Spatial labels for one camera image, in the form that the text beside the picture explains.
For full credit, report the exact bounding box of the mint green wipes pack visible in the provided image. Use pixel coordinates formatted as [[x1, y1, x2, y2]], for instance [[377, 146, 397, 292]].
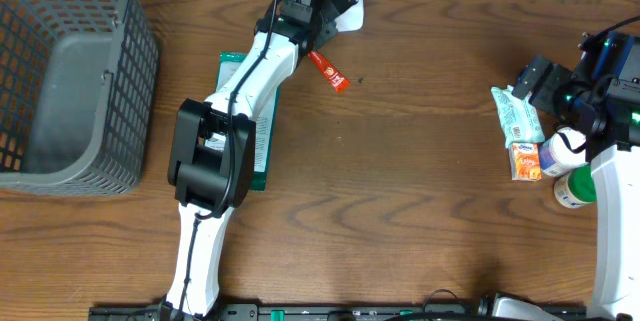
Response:
[[491, 85, 546, 148]]

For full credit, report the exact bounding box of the white blue label jar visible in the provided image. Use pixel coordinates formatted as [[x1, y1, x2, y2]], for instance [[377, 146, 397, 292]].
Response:
[[539, 127, 587, 177]]

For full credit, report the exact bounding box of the orange Kleenex tissue pack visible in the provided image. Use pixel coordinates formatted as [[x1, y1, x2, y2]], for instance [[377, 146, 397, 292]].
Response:
[[508, 142, 541, 182]]

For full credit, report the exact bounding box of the red snack bar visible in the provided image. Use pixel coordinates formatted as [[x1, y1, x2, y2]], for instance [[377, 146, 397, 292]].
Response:
[[309, 51, 350, 93]]

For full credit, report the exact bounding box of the green lid jar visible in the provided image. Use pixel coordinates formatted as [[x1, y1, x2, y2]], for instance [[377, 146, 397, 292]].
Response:
[[553, 165, 597, 209]]

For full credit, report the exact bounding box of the green white 3M package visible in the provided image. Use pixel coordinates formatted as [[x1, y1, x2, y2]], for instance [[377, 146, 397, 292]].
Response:
[[215, 52, 279, 192]]

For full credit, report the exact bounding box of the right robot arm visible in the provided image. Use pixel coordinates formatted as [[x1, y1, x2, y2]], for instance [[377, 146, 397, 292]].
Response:
[[512, 29, 639, 320]]

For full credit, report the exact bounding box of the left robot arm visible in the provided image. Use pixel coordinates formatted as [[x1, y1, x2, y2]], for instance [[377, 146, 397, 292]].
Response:
[[159, 0, 359, 320]]

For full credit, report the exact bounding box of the grey plastic mesh basket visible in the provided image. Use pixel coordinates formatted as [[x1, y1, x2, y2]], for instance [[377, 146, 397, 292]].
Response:
[[1, 0, 159, 196]]

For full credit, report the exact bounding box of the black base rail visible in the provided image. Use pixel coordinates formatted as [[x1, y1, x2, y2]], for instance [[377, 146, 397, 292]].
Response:
[[87, 289, 588, 321]]

